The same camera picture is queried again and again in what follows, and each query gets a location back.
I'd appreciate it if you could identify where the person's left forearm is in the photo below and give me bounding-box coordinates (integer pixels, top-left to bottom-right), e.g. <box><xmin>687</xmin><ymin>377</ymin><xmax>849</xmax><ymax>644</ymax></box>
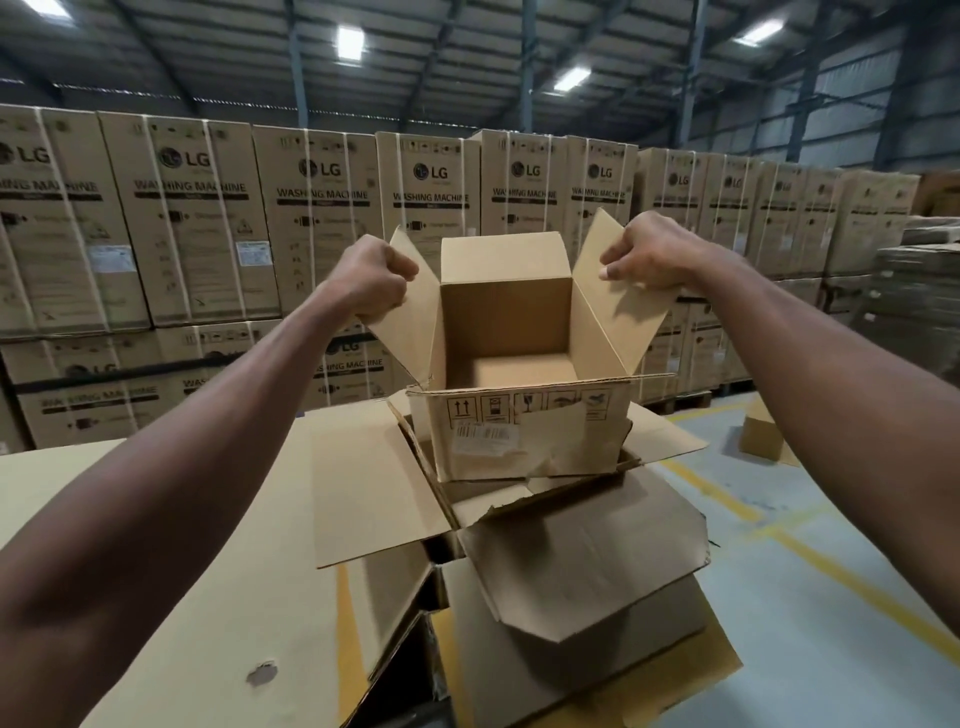
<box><xmin>0</xmin><ymin>285</ymin><xmax>361</xmax><ymax>728</ymax></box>

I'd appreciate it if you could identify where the person's right forearm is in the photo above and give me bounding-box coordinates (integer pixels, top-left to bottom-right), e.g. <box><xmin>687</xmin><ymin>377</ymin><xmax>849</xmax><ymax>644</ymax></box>
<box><xmin>678</xmin><ymin>243</ymin><xmax>960</xmax><ymax>635</ymax></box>

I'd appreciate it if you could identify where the small cardboard box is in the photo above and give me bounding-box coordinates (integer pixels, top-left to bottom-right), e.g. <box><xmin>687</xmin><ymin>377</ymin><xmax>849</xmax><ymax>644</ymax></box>
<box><xmin>738</xmin><ymin>396</ymin><xmax>802</xmax><ymax>468</ymax></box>
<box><xmin>357</xmin><ymin>207</ymin><xmax>685</xmax><ymax>483</ymax></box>

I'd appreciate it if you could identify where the stack of flattened cardboard sheets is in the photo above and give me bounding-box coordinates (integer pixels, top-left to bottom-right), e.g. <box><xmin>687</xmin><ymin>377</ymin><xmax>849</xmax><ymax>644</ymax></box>
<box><xmin>853</xmin><ymin>216</ymin><xmax>960</xmax><ymax>357</ymax></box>

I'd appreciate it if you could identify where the stack of washing machine cartons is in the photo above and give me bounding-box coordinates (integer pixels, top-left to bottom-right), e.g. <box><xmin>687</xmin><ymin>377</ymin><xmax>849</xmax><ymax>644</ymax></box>
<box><xmin>0</xmin><ymin>102</ymin><xmax>924</xmax><ymax>455</ymax></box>

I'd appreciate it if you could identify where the wooden pallet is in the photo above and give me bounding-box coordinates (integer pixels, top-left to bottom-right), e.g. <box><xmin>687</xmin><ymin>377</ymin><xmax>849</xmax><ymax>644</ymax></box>
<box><xmin>658</xmin><ymin>381</ymin><xmax>755</xmax><ymax>416</ymax></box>

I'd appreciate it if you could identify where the large open cardboard box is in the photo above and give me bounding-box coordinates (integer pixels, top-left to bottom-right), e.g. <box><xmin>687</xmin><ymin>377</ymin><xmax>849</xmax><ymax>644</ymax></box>
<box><xmin>309</xmin><ymin>390</ymin><xmax>711</xmax><ymax>646</ymax></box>

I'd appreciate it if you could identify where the person's left hand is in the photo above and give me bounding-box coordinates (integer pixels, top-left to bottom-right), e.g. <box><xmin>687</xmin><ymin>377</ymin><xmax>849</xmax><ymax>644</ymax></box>
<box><xmin>322</xmin><ymin>234</ymin><xmax>422</xmax><ymax>326</ymax></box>

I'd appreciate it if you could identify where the cardboard box under open box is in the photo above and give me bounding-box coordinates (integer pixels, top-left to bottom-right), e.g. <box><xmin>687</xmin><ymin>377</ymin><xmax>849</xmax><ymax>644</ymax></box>
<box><xmin>431</xmin><ymin>558</ymin><xmax>745</xmax><ymax>728</ymax></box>

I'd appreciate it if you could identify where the person's right hand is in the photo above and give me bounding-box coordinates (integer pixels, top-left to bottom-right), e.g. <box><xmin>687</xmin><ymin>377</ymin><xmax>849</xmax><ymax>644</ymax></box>
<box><xmin>598</xmin><ymin>210</ymin><xmax>715</xmax><ymax>297</ymax></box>

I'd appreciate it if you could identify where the small closed cardboard box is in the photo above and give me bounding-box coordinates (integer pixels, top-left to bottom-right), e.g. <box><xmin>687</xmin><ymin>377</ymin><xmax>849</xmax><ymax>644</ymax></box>
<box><xmin>738</xmin><ymin>396</ymin><xmax>802</xmax><ymax>468</ymax></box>

